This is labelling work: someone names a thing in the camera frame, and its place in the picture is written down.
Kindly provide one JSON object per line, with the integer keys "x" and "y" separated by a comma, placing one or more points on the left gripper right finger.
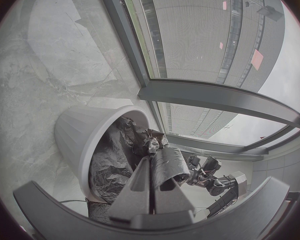
{"x": 172, "y": 201}

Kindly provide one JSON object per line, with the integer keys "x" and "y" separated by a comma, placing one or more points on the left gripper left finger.
{"x": 137, "y": 196}

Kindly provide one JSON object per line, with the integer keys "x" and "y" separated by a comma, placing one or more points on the black plastic bag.
{"x": 110, "y": 164}

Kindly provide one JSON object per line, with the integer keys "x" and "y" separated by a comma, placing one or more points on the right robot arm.
{"x": 236, "y": 181}

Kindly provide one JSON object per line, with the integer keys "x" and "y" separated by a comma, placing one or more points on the white trash bin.
{"x": 80, "y": 139}

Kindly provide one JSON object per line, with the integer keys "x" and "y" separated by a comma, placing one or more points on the window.
{"x": 215, "y": 96}

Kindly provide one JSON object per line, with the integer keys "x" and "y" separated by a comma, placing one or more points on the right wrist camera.
{"x": 194, "y": 161}

